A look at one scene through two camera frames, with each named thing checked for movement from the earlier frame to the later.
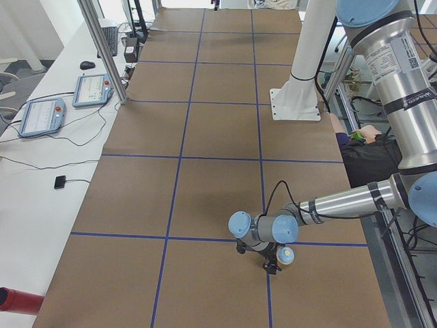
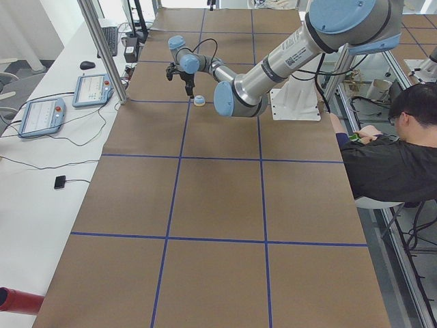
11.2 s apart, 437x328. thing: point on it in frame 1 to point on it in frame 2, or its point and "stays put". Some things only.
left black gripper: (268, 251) to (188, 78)
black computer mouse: (86, 65) stays put
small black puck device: (59, 182) stays put
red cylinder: (20, 302) stays put
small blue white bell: (285, 255) to (199, 100)
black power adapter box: (131, 49) stays put
